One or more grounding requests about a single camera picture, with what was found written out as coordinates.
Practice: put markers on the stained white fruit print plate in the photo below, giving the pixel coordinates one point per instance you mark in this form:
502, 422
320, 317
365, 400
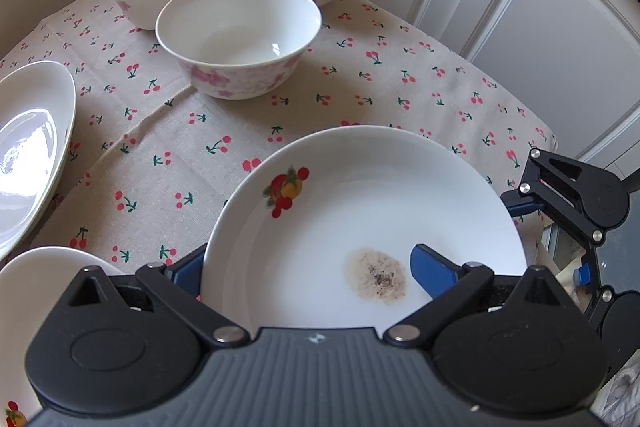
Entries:
350, 207

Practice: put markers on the cherry print tablecloth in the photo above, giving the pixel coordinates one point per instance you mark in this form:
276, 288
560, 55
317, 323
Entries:
165, 142

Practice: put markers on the white knit cloth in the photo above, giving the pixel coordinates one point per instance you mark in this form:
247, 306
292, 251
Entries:
627, 397

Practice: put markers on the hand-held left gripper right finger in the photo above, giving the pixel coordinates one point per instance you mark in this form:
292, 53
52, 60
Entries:
430, 269

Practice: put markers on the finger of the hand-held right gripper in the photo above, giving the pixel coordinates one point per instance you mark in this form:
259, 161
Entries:
522, 207
582, 276

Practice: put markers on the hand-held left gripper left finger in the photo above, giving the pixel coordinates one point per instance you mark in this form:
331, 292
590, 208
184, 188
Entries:
186, 274

